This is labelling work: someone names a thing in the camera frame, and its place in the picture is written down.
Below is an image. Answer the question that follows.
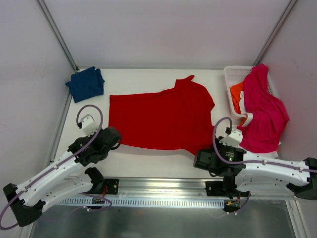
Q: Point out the red t shirt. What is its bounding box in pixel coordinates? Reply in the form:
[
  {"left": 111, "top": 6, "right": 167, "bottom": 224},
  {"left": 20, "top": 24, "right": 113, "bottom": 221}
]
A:
[{"left": 108, "top": 75, "right": 215, "bottom": 155}]

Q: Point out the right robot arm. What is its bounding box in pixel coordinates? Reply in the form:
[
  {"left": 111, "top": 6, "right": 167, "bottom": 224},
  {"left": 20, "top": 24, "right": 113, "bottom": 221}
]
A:
[{"left": 193, "top": 137, "right": 317, "bottom": 200}]

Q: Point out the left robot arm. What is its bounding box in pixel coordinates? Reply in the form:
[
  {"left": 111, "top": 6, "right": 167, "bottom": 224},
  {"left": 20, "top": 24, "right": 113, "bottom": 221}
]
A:
[{"left": 3, "top": 127, "right": 122, "bottom": 227}]

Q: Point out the folded blue t shirt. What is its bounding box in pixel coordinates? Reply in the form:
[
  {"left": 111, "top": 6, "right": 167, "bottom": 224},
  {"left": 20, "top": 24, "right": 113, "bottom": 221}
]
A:
[{"left": 65, "top": 66, "right": 105, "bottom": 103}]

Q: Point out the pink t shirt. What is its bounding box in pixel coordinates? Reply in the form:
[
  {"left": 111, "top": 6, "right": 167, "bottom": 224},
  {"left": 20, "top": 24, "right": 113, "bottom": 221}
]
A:
[{"left": 238, "top": 64, "right": 289, "bottom": 153}]

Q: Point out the orange t shirt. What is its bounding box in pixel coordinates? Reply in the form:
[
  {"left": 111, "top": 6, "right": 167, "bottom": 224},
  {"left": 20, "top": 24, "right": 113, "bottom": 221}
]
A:
[{"left": 230, "top": 82, "right": 248, "bottom": 126}]

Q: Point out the white plastic basket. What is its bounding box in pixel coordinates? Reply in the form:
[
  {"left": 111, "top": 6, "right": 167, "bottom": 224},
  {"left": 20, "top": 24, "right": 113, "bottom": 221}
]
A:
[{"left": 224, "top": 64, "right": 285, "bottom": 120}]

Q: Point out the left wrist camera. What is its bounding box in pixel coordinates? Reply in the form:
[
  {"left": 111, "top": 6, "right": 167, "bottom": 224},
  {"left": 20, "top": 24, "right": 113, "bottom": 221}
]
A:
[{"left": 78, "top": 114, "right": 99, "bottom": 136}]

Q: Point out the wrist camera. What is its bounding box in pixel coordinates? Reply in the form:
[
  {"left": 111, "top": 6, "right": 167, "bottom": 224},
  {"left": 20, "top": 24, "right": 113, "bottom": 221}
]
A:
[
  {"left": 78, "top": 114, "right": 99, "bottom": 136},
  {"left": 219, "top": 128, "right": 243, "bottom": 147}
]

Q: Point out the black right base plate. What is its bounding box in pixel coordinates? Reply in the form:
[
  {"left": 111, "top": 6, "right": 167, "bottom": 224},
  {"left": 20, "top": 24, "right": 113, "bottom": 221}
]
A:
[{"left": 205, "top": 181, "right": 249, "bottom": 199}]

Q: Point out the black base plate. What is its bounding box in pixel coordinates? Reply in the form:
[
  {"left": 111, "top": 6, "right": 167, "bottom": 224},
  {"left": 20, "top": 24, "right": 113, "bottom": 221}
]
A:
[
  {"left": 205, "top": 181, "right": 249, "bottom": 199},
  {"left": 98, "top": 178, "right": 119, "bottom": 195}
]

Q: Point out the aluminium mounting rail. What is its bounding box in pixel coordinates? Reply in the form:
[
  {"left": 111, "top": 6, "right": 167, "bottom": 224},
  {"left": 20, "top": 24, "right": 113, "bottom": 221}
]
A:
[{"left": 29, "top": 175, "right": 298, "bottom": 200}]

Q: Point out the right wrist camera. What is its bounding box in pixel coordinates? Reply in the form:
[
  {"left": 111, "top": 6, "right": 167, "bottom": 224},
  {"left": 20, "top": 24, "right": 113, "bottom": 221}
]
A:
[{"left": 219, "top": 128, "right": 243, "bottom": 147}]

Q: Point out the white slotted cable duct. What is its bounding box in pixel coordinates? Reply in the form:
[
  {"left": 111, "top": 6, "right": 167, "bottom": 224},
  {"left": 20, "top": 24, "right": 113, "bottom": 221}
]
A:
[{"left": 59, "top": 196, "right": 225, "bottom": 209}]

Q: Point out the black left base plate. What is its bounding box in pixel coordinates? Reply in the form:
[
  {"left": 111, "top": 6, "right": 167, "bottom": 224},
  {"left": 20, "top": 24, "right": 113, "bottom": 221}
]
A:
[{"left": 98, "top": 178, "right": 119, "bottom": 195}]

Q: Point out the left aluminium frame post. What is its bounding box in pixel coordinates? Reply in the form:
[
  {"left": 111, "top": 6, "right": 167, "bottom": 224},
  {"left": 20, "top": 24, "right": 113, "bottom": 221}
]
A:
[{"left": 35, "top": 0, "right": 79, "bottom": 72}]

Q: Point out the aluminium frame post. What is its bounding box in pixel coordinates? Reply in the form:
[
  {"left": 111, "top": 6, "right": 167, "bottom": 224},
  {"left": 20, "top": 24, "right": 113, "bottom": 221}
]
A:
[
  {"left": 35, "top": 0, "right": 79, "bottom": 72},
  {"left": 253, "top": 0, "right": 298, "bottom": 66}
]

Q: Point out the right aluminium frame post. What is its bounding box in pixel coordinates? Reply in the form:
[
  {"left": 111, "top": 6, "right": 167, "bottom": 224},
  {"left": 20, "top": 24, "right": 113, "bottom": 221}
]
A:
[{"left": 253, "top": 0, "right": 298, "bottom": 66}]

